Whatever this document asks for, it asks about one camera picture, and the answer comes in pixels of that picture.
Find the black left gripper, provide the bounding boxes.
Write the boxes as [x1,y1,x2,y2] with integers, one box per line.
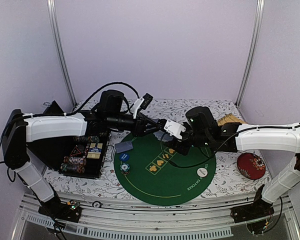
[107,111,161,137]

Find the white dealer button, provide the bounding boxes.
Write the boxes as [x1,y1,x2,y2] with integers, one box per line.
[197,167,208,178]

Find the blue small blind button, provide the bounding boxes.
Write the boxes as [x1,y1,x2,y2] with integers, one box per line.
[119,153,130,162]

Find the blue playing card deck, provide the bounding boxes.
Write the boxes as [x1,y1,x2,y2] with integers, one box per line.
[153,130,173,142]

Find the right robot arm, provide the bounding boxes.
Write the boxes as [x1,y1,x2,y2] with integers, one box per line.
[163,106,300,218]

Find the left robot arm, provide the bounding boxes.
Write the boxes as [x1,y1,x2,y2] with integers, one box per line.
[0,89,167,217]

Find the boxed texas holdem cards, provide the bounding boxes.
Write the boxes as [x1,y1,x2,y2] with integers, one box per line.
[86,142,103,160]

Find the round green poker mat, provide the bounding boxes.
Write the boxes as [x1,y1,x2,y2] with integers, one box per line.
[113,133,217,206]

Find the far chip row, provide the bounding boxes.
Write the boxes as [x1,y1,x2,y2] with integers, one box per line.
[73,135,100,143]

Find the chip row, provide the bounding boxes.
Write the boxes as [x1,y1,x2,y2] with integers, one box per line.
[73,135,100,143]
[60,163,85,174]
[63,156,87,167]

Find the black poker chip case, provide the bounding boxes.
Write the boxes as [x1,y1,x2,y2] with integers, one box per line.
[28,100,113,179]

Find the red floral round pouch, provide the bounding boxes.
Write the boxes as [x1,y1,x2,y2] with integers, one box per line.
[236,152,266,180]

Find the floral white tablecloth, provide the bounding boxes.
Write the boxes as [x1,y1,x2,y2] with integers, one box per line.
[38,98,271,201]

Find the lower near chip row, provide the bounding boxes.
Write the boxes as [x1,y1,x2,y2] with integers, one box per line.
[60,163,85,174]

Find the upper near chip row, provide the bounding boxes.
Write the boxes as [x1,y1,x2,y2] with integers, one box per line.
[63,156,87,167]

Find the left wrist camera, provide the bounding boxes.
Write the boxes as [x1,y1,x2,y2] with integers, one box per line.
[130,93,153,119]

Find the chrome case handle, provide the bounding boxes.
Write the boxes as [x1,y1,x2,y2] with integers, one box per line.
[106,144,116,162]

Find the fallen chip on rail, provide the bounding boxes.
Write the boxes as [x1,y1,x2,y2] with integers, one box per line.
[92,201,102,208]

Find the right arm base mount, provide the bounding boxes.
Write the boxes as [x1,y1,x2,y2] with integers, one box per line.
[230,184,274,235]

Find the front aluminium rail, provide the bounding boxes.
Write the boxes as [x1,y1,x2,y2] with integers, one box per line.
[11,192,300,240]

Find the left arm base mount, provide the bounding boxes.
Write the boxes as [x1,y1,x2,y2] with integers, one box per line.
[38,193,83,223]

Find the left aluminium frame post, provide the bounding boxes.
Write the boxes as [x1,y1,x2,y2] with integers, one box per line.
[46,0,77,107]

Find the aluminium frame post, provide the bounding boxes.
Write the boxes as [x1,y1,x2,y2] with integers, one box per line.
[235,0,265,108]
[46,0,77,107]

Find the right aluminium frame post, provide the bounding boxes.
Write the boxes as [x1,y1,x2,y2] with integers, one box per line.
[235,0,265,108]

